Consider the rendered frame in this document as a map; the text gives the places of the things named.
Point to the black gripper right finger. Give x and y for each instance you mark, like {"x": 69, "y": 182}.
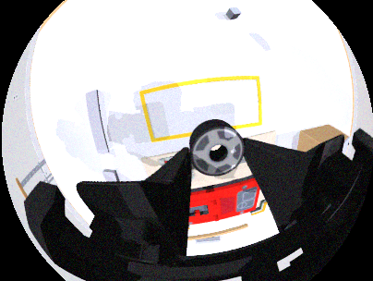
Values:
{"x": 286, "y": 176}

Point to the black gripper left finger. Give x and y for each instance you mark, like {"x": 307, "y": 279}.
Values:
{"x": 163, "y": 200}

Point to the yellow rectangular outline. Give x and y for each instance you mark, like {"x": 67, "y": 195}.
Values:
{"x": 181, "y": 84}

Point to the black tyre with grey wheel hub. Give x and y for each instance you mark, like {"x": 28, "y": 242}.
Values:
{"x": 223, "y": 160}

